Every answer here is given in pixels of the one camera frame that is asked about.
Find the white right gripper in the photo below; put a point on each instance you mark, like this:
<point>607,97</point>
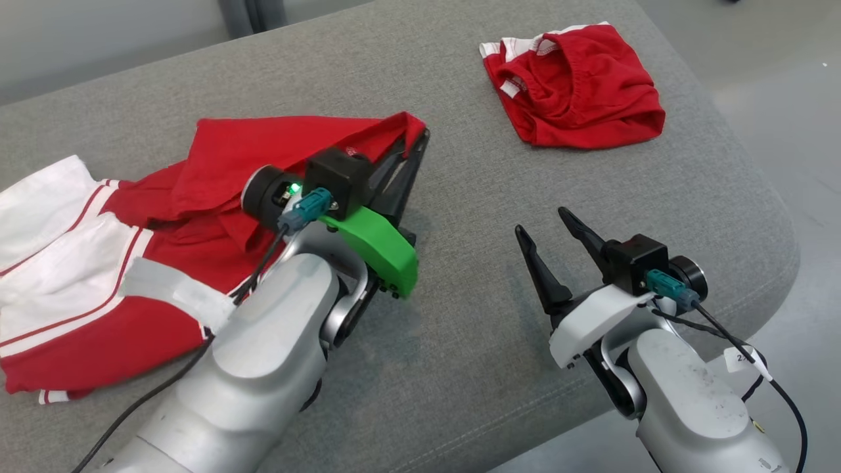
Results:
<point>591,318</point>

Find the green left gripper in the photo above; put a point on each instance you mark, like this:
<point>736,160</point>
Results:
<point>381,246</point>

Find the red basketball jersey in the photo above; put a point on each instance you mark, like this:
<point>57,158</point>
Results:
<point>263,144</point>

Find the red shorts with white stripe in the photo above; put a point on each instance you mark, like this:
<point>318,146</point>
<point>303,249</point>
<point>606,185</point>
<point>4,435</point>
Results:
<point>585,98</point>

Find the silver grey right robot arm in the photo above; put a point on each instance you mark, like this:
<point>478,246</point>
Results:
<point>690,414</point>

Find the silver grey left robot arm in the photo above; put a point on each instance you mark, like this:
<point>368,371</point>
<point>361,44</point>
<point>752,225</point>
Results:
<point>263,368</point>

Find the grey fabric sofa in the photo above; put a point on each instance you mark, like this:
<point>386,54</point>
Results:
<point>460,197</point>

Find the grey metal table legs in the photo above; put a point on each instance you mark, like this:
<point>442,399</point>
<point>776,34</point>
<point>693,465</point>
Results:
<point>253,16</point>

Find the white tape strip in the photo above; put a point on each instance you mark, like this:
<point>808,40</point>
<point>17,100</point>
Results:
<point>171,289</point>

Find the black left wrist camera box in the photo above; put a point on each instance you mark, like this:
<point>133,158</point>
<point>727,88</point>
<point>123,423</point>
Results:
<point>335,174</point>

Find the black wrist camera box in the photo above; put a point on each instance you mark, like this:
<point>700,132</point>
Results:
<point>335,174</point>
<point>634,263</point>

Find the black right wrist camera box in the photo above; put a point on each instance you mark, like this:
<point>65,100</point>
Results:
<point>634,263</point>

